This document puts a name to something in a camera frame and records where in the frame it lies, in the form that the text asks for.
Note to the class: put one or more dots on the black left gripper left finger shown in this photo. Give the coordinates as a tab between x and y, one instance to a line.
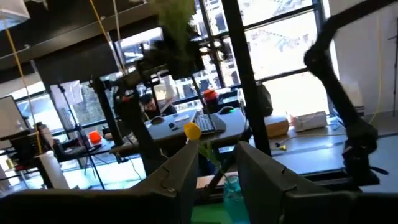
155	199

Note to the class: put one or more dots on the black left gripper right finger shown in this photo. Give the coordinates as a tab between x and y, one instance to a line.
264	186

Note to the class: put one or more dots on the yellow artificial tulip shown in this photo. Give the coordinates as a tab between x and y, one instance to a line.
192	131

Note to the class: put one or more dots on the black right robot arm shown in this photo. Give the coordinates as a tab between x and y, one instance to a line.
337	90

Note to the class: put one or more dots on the teal embossed glass vase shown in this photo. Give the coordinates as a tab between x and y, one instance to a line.
233	199

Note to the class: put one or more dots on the red-topped black container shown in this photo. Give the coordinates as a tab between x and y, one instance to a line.
211	95

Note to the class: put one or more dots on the person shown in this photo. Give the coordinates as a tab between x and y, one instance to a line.
150	104

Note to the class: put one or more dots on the computer keyboard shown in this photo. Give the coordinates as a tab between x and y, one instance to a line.
205	124

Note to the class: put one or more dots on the dark grey desk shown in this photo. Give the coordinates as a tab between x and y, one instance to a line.
180	127

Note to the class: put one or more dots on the tan cardboard box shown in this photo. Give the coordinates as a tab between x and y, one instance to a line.
276	127

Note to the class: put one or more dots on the black articulated stand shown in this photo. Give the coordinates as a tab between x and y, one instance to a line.
140	130

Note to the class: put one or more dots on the white box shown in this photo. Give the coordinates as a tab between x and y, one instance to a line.
311	121

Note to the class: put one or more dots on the black bag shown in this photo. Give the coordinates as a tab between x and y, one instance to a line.
264	99

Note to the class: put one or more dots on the orange object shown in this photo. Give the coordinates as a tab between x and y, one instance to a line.
94	137

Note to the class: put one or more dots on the white board screen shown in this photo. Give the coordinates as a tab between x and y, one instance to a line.
11	118

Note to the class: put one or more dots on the black rig post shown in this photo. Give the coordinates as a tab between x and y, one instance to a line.
246	77
108	115

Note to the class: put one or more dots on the black camera tripod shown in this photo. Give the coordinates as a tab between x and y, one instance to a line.
79	128

